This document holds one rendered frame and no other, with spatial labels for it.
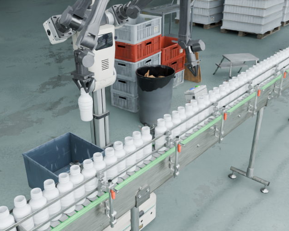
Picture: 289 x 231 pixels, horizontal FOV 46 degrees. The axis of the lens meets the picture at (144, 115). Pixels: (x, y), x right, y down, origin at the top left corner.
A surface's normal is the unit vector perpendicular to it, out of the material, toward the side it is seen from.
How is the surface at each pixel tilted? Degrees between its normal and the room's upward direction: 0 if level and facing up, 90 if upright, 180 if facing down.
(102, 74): 90
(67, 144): 90
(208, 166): 0
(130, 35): 90
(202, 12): 91
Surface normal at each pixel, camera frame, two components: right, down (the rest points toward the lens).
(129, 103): -0.58, 0.37
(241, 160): 0.00, -0.89
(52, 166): 0.76, 0.29
